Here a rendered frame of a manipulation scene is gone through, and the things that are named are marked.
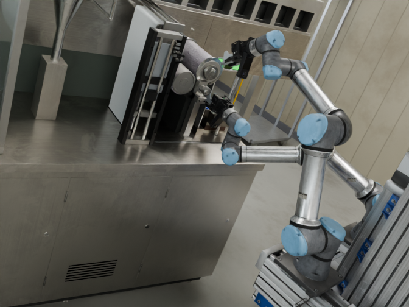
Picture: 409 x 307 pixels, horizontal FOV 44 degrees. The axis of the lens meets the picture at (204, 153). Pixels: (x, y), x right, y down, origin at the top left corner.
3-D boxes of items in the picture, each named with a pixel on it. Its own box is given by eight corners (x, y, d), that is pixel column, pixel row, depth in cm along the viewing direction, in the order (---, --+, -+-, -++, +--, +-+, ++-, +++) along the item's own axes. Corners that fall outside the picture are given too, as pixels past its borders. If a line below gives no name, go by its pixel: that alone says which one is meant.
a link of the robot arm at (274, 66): (291, 77, 212) (290, 52, 213) (271, 74, 205) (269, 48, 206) (279, 82, 218) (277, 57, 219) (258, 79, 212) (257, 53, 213)
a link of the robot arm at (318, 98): (370, 131, 192) (305, 53, 221) (352, 130, 186) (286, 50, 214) (353, 153, 199) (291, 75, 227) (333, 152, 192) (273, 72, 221)
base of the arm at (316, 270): (333, 274, 210) (344, 256, 206) (314, 285, 199) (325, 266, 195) (305, 251, 219) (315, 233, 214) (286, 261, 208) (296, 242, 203)
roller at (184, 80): (170, 93, 244) (177, 70, 239) (148, 70, 261) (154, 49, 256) (190, 95, 251) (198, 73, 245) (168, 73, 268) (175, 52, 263)
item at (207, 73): (204, 81, 247) (206, 67, 243) (202, 79, 248) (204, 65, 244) (217, 79, 251) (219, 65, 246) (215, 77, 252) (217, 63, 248)
